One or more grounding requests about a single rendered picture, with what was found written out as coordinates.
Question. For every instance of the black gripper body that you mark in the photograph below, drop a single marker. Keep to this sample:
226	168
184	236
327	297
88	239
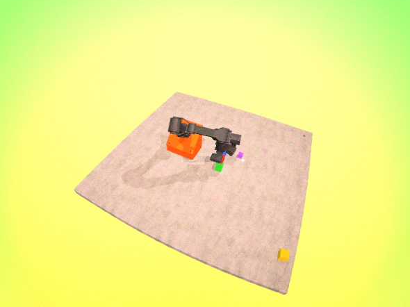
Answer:
217	157

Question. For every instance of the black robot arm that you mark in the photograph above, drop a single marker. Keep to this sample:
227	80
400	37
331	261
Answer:
221	135

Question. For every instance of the small yellow block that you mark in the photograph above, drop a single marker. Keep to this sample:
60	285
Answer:
283	255

